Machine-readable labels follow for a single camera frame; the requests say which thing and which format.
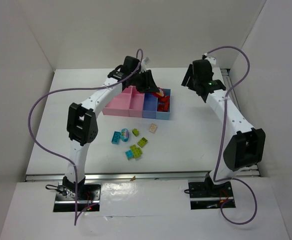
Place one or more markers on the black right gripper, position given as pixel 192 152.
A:
pixel 188 75

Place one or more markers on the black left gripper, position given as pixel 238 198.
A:
pixel 143 78

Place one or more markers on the red lego cluster with face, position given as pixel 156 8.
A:
pixel 160 94

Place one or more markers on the red square lego brick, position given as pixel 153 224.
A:
pixel 161 108

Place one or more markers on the red curved lego piece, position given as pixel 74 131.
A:
pixel 164 99

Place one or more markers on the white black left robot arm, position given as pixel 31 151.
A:
pixel 82 117

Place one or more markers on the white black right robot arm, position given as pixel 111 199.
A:
pixel 213 98

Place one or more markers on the dark blue container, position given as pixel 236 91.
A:
pixel 149 106

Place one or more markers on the narrow pink container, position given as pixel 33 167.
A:
pixel 136 104

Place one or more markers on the light blue container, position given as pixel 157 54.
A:
pixel 162 115

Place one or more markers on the large pink container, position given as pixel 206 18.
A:
pixel 120 105

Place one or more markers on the beige lego brick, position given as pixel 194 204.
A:
pixel 152 128

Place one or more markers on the small green lego brick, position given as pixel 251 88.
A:
pixel 135 132

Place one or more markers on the teal rounded flower lego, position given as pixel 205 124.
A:
pixel 124 135

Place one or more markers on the green square lego brick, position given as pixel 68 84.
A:
pixel 141 143

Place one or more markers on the teal long lego brick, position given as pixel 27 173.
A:
pixel 116 138

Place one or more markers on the green teal lego stack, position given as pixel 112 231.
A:
pixel 134 152

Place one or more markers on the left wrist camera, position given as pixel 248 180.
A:
pixel 145 61

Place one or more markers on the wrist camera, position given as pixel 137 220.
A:
pixel 145 61
pixel 211 59

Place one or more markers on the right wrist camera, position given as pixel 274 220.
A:
pixel 211 59

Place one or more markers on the aluminium right rail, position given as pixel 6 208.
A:
pixel 231 87

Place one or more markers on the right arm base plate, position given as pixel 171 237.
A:
pixel 205 197

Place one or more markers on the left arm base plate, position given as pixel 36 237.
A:
pixel 64 201

